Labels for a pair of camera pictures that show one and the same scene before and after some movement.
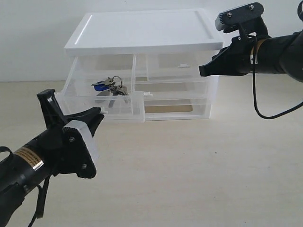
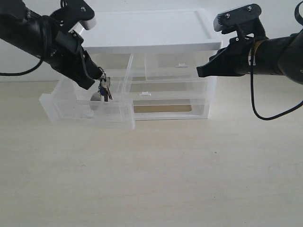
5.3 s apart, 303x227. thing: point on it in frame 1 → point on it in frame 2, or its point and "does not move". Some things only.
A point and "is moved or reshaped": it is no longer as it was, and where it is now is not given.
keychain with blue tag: x=113 y=85 is moved or reshaped
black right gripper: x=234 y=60 does not move
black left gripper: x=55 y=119 → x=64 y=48
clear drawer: x=78 y=93 is moved or reshaped
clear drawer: x=173 y=90 does not move
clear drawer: x=170 y=67 does not move
